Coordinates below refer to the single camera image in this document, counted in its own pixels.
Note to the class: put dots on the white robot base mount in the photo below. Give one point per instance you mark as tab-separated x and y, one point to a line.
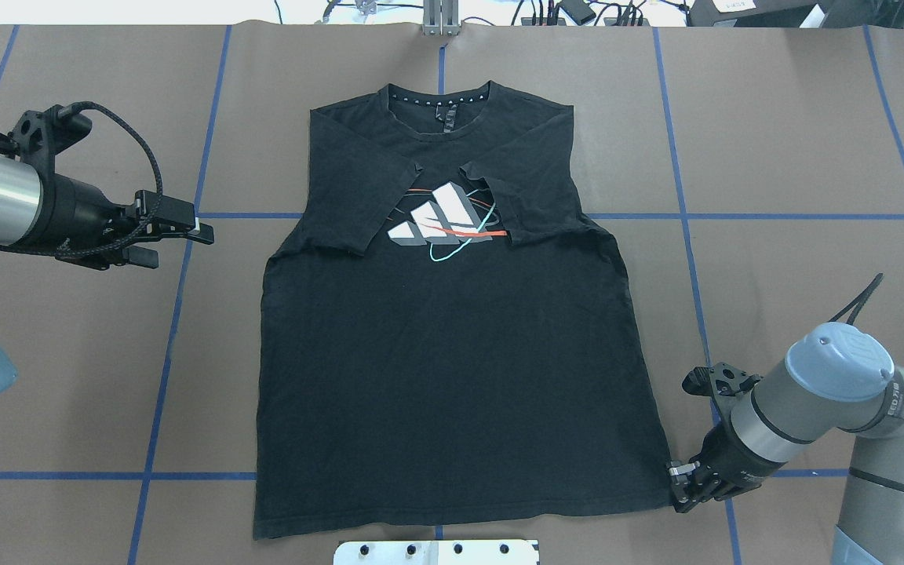
461	551

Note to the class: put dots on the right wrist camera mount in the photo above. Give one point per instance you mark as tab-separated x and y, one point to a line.
721	382

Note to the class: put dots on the aluminium frame post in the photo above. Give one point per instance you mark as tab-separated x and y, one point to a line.
441	18

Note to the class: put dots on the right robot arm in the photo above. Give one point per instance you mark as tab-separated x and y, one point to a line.
834	377

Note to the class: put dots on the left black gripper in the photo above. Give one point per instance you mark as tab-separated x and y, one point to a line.
74	209

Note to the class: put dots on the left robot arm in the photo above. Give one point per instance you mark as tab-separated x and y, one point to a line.
22	191

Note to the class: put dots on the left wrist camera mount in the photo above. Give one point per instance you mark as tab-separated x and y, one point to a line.
40	136

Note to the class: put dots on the black printed t-shirt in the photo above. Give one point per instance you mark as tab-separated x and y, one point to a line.
446	337

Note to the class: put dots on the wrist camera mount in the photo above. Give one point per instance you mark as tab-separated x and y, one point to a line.
40	136
721	382

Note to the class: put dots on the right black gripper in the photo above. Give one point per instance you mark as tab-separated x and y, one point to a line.
727	457

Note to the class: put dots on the brown table mat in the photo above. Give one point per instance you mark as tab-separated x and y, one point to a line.
754	179

